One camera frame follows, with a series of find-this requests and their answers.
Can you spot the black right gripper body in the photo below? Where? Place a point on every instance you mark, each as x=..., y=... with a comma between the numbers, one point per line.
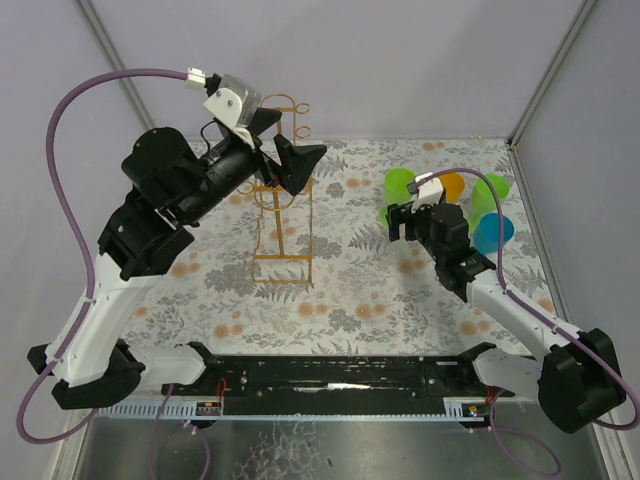
x=400, y=222

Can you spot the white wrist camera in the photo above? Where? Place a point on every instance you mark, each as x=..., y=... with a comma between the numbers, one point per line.
x=231, y=101
x=426, y=189

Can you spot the green plastic wine glass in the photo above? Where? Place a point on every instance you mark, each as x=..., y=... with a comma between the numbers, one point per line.
x=395, y=190
x=487, y=192

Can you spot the blue plastic wine glass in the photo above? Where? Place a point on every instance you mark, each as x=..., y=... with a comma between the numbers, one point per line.
x=487, y=233

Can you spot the floral patterned table mat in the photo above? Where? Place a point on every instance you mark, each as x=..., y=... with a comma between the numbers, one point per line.
x=369, y=295

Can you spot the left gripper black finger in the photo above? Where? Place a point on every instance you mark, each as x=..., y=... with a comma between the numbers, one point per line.
x=297, y=163
x=263, y=119

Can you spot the orange plastic wine glass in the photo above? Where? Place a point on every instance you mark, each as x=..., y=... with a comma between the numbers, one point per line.
x=454, y=186

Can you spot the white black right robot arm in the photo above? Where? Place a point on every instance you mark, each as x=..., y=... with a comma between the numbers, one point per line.
x=573, y=375

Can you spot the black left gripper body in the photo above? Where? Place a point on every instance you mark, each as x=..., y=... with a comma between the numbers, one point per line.
x=265, y=165

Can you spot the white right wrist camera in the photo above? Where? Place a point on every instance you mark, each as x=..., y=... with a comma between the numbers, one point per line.
x=426, y=189

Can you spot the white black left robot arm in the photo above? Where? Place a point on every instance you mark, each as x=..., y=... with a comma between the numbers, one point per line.
x=172, y=190

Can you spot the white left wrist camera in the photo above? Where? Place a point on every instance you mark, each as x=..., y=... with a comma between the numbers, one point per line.
x=231, y=101

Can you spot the gold wire wine glass rack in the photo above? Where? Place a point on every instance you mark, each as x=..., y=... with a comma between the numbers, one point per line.
x=268, y=199

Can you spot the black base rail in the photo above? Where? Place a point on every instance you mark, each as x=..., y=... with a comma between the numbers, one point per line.
x=334, y=386

